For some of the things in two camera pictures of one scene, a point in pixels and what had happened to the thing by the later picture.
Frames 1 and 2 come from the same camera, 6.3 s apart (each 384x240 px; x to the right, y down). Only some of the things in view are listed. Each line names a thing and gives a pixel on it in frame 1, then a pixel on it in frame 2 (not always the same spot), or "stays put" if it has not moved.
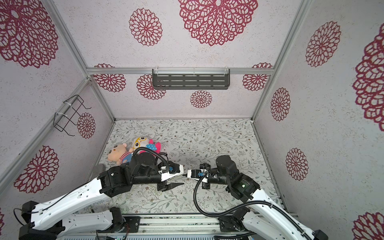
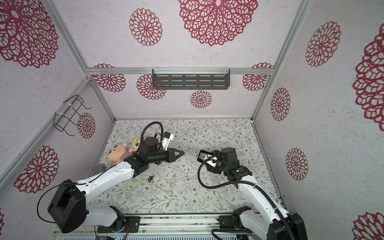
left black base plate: (132, 225) stays put
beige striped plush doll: (119, 154) stays put
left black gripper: (164, 186) to (171, 154)
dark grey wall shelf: (191, 79) stays put
